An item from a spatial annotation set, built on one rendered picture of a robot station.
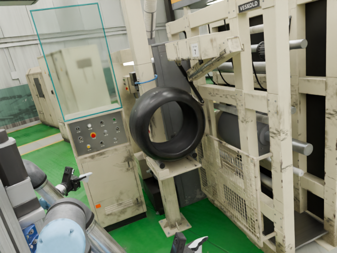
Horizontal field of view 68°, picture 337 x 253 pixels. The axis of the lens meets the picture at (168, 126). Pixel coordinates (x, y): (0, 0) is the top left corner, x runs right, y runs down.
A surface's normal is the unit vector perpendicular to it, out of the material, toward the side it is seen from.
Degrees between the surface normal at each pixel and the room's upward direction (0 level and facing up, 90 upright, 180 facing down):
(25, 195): 90
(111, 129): 90
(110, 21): 90
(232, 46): 72
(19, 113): 90
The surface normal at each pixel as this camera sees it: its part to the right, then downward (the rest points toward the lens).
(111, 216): 0.36, 0.22
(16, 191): 0.67, 0.11
